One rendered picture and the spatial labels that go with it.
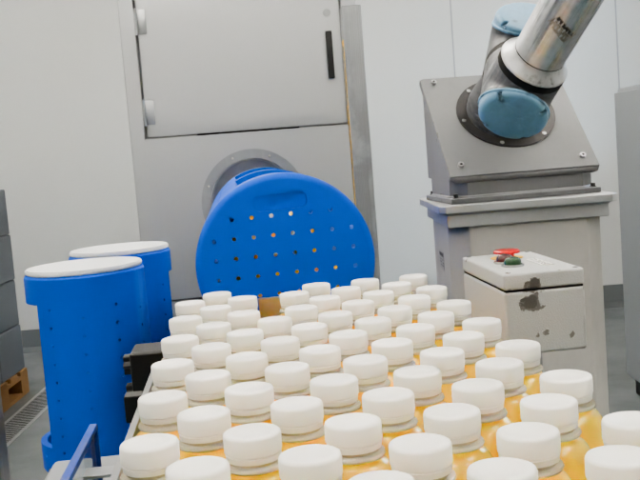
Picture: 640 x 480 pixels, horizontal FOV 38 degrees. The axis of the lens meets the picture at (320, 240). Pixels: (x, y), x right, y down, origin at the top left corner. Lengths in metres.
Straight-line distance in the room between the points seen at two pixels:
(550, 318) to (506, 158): 0.63
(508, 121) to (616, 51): 5.35
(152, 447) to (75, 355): 1.58
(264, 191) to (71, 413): 0.97
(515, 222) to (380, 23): 5.00
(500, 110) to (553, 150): 0.25
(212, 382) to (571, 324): 0.52
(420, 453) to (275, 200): 0.92
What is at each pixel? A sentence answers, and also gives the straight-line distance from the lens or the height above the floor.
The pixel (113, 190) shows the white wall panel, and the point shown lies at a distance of 6.69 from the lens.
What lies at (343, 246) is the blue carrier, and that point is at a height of 1.11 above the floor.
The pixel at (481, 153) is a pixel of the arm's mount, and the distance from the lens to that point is 1.73.
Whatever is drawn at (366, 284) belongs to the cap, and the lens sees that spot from 1.26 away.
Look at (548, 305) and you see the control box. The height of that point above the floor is 1.06.
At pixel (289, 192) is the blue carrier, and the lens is 1.44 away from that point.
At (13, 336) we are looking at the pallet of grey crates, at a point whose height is 0.35.
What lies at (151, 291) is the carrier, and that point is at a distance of 2.58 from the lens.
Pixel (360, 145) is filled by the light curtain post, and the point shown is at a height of 1.27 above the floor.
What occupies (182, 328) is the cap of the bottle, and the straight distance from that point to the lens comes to 1.08.
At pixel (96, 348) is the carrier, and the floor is 0.85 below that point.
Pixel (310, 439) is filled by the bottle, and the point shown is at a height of 1.06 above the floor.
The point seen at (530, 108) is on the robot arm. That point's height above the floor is 1.31.
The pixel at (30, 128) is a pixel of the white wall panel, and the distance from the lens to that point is 6.84.
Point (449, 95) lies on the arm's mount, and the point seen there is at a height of 1.35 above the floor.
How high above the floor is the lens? 1.26
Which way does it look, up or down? 5 degrees down
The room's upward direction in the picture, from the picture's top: 4 degrees counter-clockwise
